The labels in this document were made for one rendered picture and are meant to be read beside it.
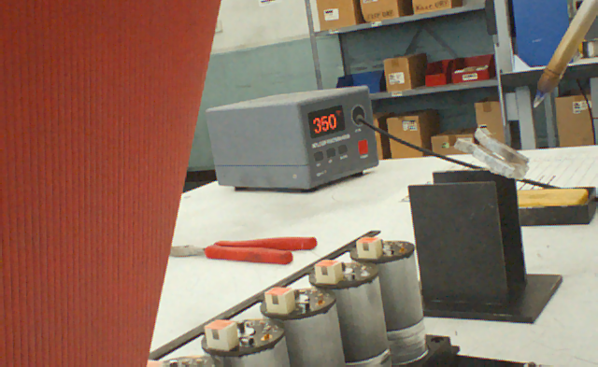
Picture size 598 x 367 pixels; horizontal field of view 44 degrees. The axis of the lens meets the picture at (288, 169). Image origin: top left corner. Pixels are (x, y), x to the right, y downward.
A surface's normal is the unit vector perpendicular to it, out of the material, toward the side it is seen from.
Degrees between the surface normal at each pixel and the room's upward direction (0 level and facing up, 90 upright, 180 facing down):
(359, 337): 90
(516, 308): 0
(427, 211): 90
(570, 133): 89
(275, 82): 90
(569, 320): 0
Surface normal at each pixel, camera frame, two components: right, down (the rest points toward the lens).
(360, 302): 0.36, 0.08
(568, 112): -0.48, 0.22
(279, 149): -0.72, 0.22
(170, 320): -0.15, -0.98
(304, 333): 0.02, 0.14
